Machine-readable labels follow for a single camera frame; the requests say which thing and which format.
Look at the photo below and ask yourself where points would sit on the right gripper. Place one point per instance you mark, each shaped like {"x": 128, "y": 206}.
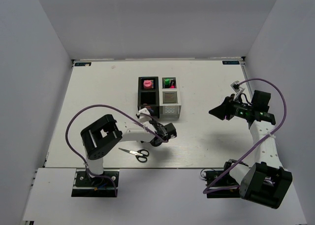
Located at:
{"x": 221, "y": 111}

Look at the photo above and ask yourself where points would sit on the pink correction tape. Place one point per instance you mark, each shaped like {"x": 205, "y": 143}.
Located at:
{"x": 152, "y": 108}

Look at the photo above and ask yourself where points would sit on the pink glue stick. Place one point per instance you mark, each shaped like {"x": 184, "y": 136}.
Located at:
{"x": 147, "y": 84}

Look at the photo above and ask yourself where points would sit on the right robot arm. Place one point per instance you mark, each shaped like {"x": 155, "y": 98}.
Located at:
{"x": 266, "y": 182}

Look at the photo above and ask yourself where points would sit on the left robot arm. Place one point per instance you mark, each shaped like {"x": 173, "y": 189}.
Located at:
{"x": 100, "y": 137}

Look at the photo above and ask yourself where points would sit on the white slotted organizer box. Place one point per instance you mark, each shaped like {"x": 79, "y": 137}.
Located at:
{"x": 169, "y": 99}

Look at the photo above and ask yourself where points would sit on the right blue corner label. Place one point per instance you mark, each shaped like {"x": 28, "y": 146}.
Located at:
{"x": 230, "y": 62}

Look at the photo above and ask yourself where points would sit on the blue corner label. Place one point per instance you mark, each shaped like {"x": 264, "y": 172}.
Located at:
{"x": 230, "y": 62}
{"x": 83, "y": 64}

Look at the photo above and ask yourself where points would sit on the left blue corner label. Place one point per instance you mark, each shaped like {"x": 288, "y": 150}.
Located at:
{"x": 83, "y": 64}

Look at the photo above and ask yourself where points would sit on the black handled scissors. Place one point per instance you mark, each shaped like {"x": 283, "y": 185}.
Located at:
{"x": 141, "y": 155}

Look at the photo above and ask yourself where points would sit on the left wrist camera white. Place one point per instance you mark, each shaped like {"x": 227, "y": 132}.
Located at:
{"x": 143, "y": 115}

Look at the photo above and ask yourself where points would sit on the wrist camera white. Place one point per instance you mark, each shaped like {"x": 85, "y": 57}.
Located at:
{"x": 237, "y": 89}
{"x": 143, "y": 115}

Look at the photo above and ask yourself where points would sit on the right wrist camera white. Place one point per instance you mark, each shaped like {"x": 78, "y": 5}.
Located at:
{"x": 237, "y": 89}

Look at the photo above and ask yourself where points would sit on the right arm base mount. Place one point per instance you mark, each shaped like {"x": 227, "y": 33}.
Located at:
{"x": 210, "y": 174}

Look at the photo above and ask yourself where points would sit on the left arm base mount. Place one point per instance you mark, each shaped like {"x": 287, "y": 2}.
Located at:
{"x": 85, "y": 185}

